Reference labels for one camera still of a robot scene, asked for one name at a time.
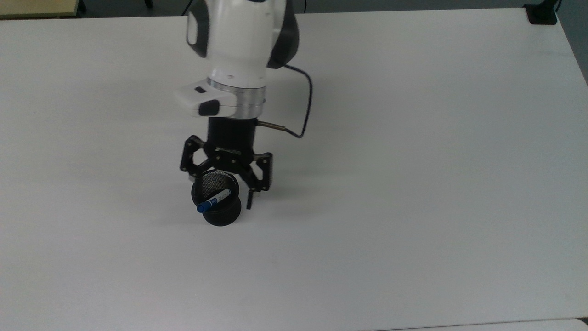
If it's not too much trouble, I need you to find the blue capped white marker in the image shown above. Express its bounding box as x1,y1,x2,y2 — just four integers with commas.
197,188,232,213

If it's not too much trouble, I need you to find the light wooden table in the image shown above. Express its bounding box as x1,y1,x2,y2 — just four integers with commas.
0,0,80,19

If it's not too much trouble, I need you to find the black mesh pen cup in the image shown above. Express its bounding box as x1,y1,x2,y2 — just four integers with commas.
191,170,243,227

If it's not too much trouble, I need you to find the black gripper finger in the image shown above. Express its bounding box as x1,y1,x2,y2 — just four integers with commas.
238,152,274,210
179,134,217,184

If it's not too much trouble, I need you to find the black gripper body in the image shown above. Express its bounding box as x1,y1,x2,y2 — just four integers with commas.
206,117,258,175

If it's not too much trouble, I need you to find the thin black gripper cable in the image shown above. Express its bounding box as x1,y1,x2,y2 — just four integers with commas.
256,63,314,139

